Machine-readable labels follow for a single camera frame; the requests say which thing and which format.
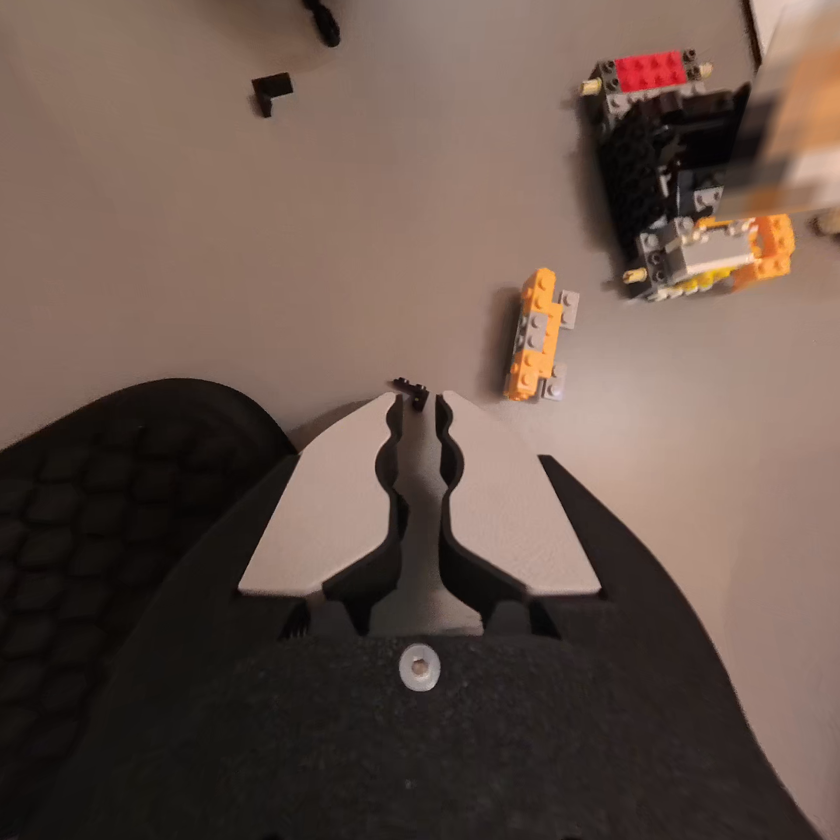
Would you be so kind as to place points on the small black brick piece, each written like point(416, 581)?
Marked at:
point(417, 394)

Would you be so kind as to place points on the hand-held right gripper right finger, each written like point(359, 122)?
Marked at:
point(512, 518)

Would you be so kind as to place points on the black angled brick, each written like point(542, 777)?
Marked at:
point(272, 88)

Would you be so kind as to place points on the black brick car chassis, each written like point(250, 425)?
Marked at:
point(656, 157)

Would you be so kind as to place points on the grey desk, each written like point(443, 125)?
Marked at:
point(197, 229)

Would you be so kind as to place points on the black knobbly brick piece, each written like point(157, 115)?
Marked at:
point(325, 23)

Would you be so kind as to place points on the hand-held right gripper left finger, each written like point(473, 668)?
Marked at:
point(328, 512)

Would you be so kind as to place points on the orange grey brick assembly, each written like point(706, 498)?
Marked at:
point(538, 328)

